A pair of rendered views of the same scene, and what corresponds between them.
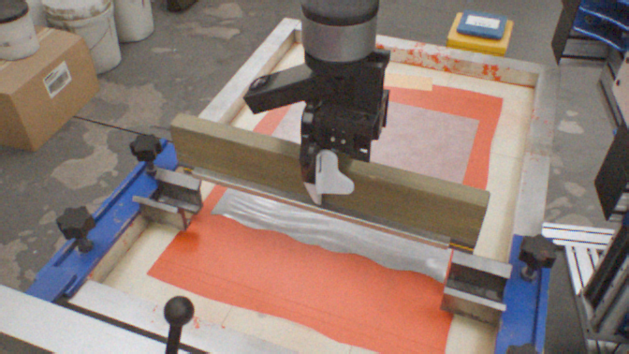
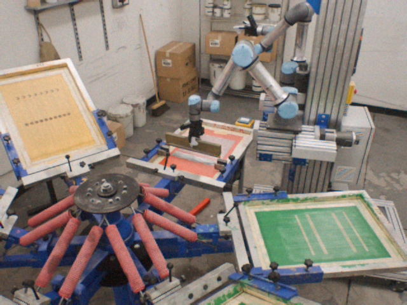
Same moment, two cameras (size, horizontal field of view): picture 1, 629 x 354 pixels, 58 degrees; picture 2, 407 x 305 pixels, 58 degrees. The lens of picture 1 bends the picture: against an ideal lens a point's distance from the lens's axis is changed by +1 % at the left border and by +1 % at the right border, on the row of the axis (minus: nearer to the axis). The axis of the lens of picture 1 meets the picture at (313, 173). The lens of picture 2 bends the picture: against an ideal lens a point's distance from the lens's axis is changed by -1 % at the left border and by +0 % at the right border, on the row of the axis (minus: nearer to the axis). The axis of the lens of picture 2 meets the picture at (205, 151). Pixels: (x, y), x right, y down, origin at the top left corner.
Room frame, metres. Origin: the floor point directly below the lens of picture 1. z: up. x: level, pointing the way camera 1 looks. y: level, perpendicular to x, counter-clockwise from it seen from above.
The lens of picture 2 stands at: (-1.59, -0.24, 2.34)
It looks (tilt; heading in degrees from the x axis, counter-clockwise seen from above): 31 degrees down; 4
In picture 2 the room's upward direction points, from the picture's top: straight up
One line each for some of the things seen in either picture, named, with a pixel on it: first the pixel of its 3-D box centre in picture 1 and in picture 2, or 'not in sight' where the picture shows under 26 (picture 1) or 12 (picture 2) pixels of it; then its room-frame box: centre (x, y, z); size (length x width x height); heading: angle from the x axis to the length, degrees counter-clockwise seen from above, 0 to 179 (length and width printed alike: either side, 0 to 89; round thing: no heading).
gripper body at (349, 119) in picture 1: (343, 97); (196, 127); (0.51, -0.03, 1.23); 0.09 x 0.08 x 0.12; 69
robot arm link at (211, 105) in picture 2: not in sight; (210, 105); (0.52, -0.13, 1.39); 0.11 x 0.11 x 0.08; 84
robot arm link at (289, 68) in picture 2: not in sight; (289, 71); (1.09, -0.69, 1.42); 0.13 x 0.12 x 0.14; 146
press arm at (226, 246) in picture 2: not in sight; (236, 246); (-0.19, -0.31, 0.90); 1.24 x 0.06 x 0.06; 99
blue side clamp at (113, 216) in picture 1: (125, 219); (153, 154); (0.57, 0.27, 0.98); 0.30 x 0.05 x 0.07; 159
